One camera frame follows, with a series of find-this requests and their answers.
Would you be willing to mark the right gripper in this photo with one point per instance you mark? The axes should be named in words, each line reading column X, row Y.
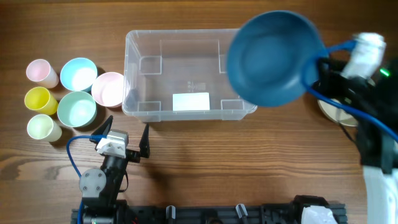
column 326, row 68

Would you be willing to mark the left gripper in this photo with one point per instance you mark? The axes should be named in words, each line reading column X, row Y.
column 134, row 155

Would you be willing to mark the pink bowl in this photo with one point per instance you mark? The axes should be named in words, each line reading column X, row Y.
column 107, row 89

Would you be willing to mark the mint green bowl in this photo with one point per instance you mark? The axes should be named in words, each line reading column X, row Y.
column 77, row 109

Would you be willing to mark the dark blue plate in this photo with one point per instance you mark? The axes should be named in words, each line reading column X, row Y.
column 266, row 56

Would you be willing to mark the light blue bowl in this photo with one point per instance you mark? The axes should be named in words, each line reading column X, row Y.
column 78, row 74

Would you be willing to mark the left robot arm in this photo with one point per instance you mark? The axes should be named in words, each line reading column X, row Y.
column 100, row 187

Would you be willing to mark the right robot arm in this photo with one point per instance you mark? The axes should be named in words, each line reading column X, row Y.
column 378, row 150

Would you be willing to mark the clear plastic storage container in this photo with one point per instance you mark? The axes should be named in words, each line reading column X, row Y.
column 160, row 63

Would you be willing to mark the pale green plastic cup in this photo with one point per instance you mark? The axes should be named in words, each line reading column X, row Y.
column 43, row 127

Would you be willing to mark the yellow plastic cup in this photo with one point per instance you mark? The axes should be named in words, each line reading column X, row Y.
column 40, row 100

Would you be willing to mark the pink plastic cup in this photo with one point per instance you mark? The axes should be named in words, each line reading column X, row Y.
column 42, row 73

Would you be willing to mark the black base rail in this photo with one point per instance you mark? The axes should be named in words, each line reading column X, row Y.
column 266, row 213

